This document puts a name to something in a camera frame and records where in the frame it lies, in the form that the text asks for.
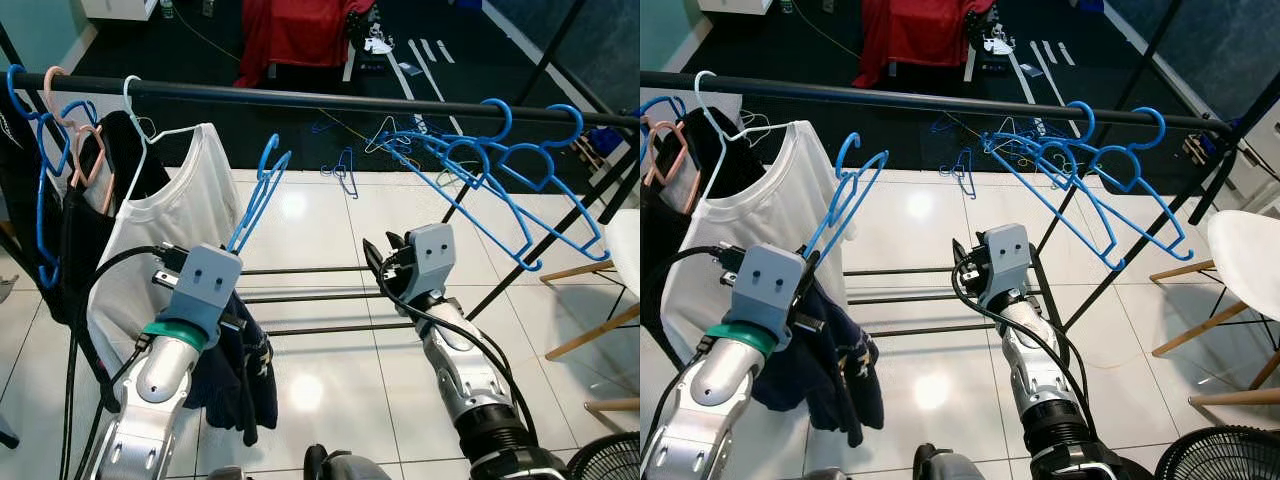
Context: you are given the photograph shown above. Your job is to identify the navy blue garment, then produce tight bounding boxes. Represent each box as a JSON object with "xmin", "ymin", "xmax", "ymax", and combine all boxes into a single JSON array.
[
  {"xmin": 748, "ymin": 278, "xmax": 888, "ymax": 448},
  {"xmin": 183, "ymin": 288, "xmax": 283, "ymax": 448}
]

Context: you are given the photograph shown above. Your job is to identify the pink plastic hanger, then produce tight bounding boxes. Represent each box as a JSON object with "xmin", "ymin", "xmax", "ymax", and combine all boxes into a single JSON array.
[
  {"xmin": 42, "ymin": 65, "xmax": 118, "ymax": 218},
  {"xmin": 648, "ymin": 118, "xmax": 693, "ymax": 216}
]

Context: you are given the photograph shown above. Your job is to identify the white t-shirt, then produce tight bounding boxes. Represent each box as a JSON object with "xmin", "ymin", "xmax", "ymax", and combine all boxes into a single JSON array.
[
  {"xmin": 85, "ymin": 122, "xmax": 243, "ymax": 373},
  {"xmin": 660, "ymin": 120, "xmax": 856, "ymax": 366}
]

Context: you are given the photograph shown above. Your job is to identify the black printed t-shirt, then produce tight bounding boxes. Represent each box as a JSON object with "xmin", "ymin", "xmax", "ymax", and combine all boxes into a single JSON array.
[
  {"xmin": 640, "ymin": 105, "xmax": 741, "ymax": 331},
  {"xmin": 60, "ymin": 110, "xmax": 171, "ymax": 326}
]

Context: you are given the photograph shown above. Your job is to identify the black metal clothes rack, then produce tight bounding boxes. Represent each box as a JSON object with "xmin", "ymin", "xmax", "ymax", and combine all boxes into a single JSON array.
[
  {"xmin": 0, "ymin": 0, "xmax": 641, "ymax": 341},
  {"xmin": 640, "ymin": 0, "xmax": 1280, "ymax": 336}
]

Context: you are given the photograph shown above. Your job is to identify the white chair wooden legs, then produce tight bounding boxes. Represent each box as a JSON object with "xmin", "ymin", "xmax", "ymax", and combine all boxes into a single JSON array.
[
  {"xmin": 540, "ymin": 205, "xmax": 641, "ymax": 416},
  {"xmin": 1150, "ymin": 208, "xmax": 1280, "ymax": 409}
]

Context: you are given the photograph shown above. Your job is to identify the grey right robot leg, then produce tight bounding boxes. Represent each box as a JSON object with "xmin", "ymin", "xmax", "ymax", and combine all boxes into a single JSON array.
[
  {"xmin": 305, "ymin": 445, "xmax": 393, "ymax": 480},
  {"xmin": 913, "ymin": 443, "xmax": 991, "ymax": 480}
]

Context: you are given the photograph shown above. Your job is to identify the red cloth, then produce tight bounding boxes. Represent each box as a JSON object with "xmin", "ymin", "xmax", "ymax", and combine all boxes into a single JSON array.
[
  {"xmin": 855, "ymin": 0, "xmax": 999, "ymax": 93},
  {"xmin": 235, "ymin": 0, "xmax": 379, "ymax": 91}
]

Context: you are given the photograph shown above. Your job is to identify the black floor fan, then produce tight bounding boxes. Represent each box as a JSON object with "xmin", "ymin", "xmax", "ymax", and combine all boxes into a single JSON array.
[
  {"xmin": 1155, "ymin": 425, "xmax": 1280, "ymax": 480},
  {"xmin": 565, "ymin": 430, "xmax": 641, "ymax": 480}
]

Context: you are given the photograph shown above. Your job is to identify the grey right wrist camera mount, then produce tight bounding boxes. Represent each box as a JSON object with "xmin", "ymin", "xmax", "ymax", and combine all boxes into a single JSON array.
[
  {"xmin": 973, "ymin": 222, "xmax": 1036, "ymax": 306},
  {"xmin": 398, "ymin": 222, "xmax": 459, "ymax": 308}
]

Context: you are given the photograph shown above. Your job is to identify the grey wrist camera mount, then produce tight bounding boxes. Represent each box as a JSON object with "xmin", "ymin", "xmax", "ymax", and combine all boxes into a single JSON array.
[
  {"xmin": 973, "ymin": 222, "xmax": 1036, "ymax": 306},
  {"xmin": 398, "ymin": 222, "xmax": 459, "ymax": 308},
  {"xmin": 158, "ymin": 243, "xmax": 244, "ymax": 348},
  {"xmin": 727, "ymin": 243, "xmax": 811, "ymax": 353}
]

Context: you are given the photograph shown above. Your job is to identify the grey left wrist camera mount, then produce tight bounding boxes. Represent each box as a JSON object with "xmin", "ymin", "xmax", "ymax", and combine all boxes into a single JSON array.
[
  {"xmin": 158, "ymin": 243, "xmax": 244, "ymax": 348},
  {"xmin": 727, "ymin": 243, "xmax": 811, "ymax": 353}
]

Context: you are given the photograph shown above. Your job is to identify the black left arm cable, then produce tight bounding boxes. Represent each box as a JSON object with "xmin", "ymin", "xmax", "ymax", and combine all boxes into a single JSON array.
[
  {"xmin": 58, "ymin": 245, "xmax": 191, "ymax": 480},
  {"xmin": 640, "ymin": 245, "xmax": 749, "ymax": 471}
]

